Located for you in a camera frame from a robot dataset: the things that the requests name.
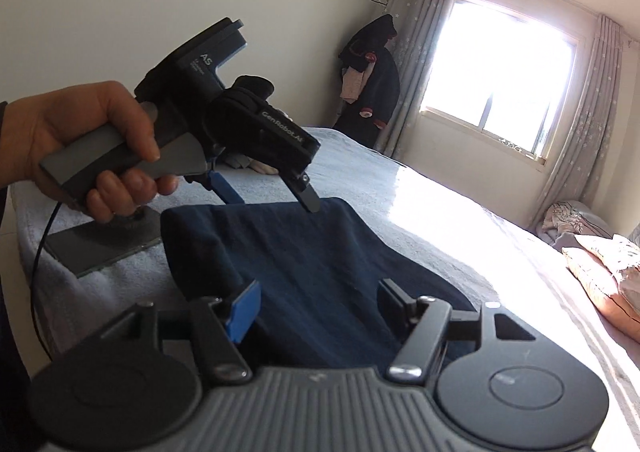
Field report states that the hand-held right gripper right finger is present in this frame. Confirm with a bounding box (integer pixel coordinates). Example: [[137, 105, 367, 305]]
[[378, 278, 543, 383]]

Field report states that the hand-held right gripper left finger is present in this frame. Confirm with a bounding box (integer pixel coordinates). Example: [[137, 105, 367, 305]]
[[100, 280, 262, 383]]

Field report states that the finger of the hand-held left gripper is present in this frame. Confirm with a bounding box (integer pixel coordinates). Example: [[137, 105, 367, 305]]
[[286, 171, 321, 214], [202, 159, 246, 205]]

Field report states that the navy blue garment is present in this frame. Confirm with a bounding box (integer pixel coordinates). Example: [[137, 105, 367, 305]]
[[161, 197, 478, 373]]

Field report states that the person's left hand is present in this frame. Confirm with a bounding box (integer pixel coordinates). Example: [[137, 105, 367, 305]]
[[7, 81, 179, 224]]

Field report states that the grey fleece bed blanket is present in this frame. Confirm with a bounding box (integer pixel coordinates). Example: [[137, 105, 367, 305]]
[[10, 126, 640, 452]]

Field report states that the pink hanging garment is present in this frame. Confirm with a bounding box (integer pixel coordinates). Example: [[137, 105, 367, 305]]
[[340, 66, 374, 106]]

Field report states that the black hanging coat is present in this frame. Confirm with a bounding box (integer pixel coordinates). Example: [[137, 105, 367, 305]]
[[332, 14, 401, 149]]

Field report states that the orange pillow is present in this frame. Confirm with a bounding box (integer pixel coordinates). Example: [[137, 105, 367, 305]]
[[562, 247, 640, 323]]

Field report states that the window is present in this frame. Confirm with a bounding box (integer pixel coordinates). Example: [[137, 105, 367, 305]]
[[419, 0, 581, 166]]

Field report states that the grey metal base plate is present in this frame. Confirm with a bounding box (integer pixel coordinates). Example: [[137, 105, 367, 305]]
[[47, 209, 164, 279]]

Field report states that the thin black cable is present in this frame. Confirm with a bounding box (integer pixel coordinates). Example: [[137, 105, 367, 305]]
[[29, 199, 64, 363]]

